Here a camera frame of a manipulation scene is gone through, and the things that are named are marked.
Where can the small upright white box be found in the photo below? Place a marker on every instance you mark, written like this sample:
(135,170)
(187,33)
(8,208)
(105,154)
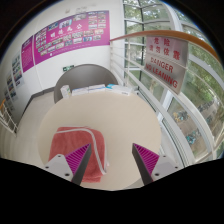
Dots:
(65,91)

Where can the small magenta text poster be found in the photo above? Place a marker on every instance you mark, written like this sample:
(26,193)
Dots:
(27,55)

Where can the grey round-backed chair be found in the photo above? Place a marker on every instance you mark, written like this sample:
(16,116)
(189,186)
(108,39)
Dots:
(83,75)

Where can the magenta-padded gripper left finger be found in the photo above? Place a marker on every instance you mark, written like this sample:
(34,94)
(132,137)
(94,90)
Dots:
(77,157)

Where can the pink towel with grey trim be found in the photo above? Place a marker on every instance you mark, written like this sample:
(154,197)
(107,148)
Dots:
(68,140)

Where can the green exit sign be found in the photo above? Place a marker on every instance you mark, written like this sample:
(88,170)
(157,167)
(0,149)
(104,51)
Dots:
(68,68)

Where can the white stair railing, orange handrail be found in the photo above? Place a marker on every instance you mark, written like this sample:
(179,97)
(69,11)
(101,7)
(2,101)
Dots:
(7,120)

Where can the white photo wall poster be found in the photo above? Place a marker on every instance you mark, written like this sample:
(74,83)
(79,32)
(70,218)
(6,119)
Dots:
(11,87)
(17,70)

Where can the flat white and blue box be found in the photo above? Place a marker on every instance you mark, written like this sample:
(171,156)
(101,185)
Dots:
(119,90)

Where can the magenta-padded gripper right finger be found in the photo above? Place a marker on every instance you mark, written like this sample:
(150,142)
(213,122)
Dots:
(146,159)

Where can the large magenta photo poster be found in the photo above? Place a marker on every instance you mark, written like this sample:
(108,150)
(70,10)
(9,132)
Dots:
(71,48)

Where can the warning sign with red letters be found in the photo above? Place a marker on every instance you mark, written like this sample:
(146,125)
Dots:
(163,75)

